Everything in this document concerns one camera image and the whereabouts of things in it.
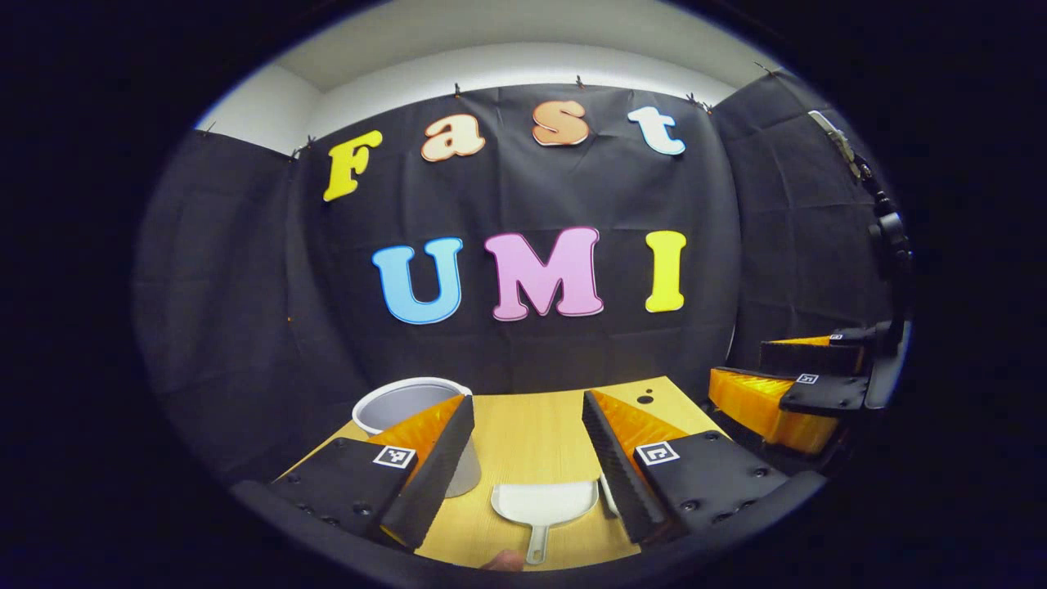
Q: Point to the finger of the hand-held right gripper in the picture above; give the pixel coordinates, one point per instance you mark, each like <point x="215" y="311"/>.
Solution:
<point x="826" y="394"/>
<point x="806" y="358"/>

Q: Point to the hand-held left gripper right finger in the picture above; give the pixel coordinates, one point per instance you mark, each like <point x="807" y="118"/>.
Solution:
<point x="622" y="474"/>

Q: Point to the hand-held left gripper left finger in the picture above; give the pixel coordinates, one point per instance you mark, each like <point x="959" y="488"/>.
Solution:
<point x="433" y="474"/>

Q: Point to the white garbage bin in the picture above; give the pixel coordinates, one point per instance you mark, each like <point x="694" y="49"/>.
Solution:
<point x="401" y="405"/>

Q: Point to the white dustpan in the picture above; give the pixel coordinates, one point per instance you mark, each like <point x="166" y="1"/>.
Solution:
<point x="544" y="501"/>

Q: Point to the wooden desktop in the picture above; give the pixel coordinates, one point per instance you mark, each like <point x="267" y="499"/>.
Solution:
<point x="532" y="442"/>

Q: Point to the black backdrop cloth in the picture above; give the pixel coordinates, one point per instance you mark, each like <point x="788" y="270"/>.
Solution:
<point x="532" y="196"/>

